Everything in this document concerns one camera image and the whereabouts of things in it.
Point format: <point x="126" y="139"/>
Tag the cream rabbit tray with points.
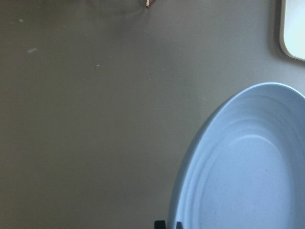
<point x="292" y="28"/>

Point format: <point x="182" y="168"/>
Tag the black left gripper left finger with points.
<point x="160" y="224"/>

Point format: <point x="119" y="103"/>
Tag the copper wire bottle rack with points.
<point x="149" y="3"/>

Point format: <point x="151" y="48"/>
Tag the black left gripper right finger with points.
<point x="179" y="225"/>

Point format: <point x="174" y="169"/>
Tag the blue plate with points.
<point x="245" y="168"/>

